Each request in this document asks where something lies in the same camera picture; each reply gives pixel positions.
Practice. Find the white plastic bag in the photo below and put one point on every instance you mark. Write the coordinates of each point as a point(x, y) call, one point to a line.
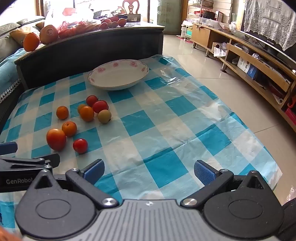
point(67, 15)

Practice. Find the red mesh fruit bag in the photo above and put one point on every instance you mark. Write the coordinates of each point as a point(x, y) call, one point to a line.
point(76, 27)

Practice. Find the white shelf rack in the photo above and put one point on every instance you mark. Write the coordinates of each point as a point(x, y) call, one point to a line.
point(190, 23)

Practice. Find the large red tomato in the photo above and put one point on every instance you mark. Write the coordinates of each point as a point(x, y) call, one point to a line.
point(56, 139)

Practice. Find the medium red tomato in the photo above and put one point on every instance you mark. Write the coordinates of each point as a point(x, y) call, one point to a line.
point(100, 106)

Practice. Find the tan round fruit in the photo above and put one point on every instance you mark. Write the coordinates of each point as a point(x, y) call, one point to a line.
point(114, 24)

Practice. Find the white floral plate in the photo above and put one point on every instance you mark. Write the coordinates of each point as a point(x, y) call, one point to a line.
point(118, 76)

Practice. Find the white lace cloth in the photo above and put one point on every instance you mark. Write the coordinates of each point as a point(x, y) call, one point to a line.
point(268, 20)

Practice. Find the blue box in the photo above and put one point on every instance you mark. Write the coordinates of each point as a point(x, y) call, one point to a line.
point(252, 72)

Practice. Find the white box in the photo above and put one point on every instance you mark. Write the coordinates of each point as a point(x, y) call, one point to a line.
point(242, 63)

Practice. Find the red cherry tomato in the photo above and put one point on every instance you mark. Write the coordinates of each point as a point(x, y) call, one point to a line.
point(80, 146)
point(91, 100)

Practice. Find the grey sofa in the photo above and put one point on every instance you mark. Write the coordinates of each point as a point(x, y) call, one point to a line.
point(9, 30)

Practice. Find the white crumpled bag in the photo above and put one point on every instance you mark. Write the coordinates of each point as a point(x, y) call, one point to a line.
point(218, 49)

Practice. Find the large orange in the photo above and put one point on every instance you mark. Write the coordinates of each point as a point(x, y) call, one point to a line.
point(31, 41)

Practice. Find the tan longan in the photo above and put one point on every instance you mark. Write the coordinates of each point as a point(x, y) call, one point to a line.
point(104, 116)
point(80, 107)

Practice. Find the dark wooden coffee table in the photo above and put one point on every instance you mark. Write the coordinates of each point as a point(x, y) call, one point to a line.
point(81, 53)

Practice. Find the blue checkered tablecloth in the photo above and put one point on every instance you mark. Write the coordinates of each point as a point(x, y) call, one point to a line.
point(161, 129)

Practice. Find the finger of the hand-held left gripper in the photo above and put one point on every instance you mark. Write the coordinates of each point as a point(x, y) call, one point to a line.
point(8, 148)
point(34, 163)

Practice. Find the black television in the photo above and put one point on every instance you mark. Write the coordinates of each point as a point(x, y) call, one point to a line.
point(266, 44)

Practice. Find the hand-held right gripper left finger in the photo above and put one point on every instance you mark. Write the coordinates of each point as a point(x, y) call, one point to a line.
point(94, 171)

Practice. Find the brown cushion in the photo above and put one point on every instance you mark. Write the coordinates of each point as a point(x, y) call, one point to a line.
point(20, 32)

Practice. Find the orange red persimmon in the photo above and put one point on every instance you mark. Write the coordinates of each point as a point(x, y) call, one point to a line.
point(121, 22)

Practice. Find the small orange mandarin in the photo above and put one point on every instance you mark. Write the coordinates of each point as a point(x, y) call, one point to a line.
point(69, 128)
point(87, 114)
point(62, 112)

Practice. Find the red apple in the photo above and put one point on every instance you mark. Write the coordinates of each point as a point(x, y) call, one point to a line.
point(113, 18)
point(106, 23)

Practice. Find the wooden chair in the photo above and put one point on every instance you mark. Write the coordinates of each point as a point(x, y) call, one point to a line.
point(130, 5)

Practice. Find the wooden television stand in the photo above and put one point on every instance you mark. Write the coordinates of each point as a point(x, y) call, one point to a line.
point(254, 62)

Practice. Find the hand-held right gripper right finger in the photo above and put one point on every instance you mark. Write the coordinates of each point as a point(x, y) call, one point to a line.
point(203, 172)

